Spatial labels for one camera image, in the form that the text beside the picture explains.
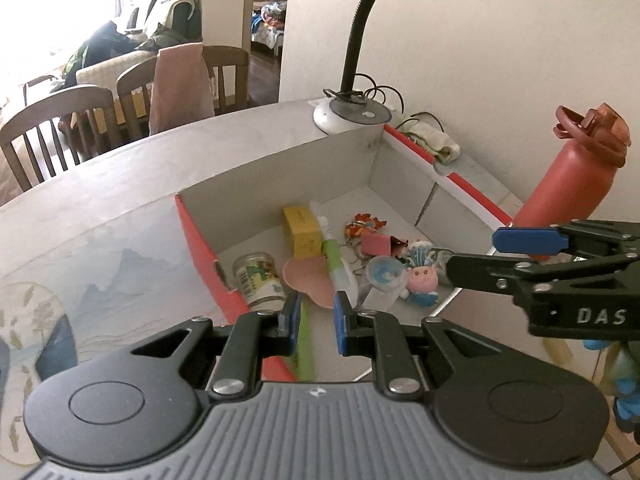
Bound blue and white doll keychain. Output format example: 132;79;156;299
400;241;451;273

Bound small pink pouch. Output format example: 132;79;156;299
360;232;403;259

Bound pink towel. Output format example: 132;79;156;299
149;42;216;136

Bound dark jacket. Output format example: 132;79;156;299
62;20;146;81

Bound black lamp cable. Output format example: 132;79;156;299
360;74;446;131

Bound red cardboard box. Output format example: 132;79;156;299
174;122;515;383

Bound green plastic stick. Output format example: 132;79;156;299
295;300;317;382

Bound white and green cloth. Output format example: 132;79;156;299
400;122;462;166

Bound wooden dining chair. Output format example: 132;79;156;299
0;85;116;193
116;45;251;146

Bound astronaut keychain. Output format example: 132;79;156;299
357;255;408;311

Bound jar with green label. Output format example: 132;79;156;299
232;252;286;311

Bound white desk lamp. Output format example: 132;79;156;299
299;0;401;136

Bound red water bottle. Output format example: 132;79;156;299
512;102;630;261

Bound green and white tube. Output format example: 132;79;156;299
309;200;358;306

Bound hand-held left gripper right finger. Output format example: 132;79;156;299
333;290;501;401

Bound pink heart-shaped dish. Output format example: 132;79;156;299
282;255;336;308

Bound blue printed table mat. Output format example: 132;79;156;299
0;195;281;468

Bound orange keychain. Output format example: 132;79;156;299
344;213;388;241

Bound pink pig keychain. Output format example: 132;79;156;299
402;265;441;306

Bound beige sofa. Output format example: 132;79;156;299
75;0;203;92

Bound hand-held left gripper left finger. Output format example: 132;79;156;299
127;290;303;401

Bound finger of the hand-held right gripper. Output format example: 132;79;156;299
491;219;640;261
446;252;630;297

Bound small yellow box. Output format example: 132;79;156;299
282;205;323;260

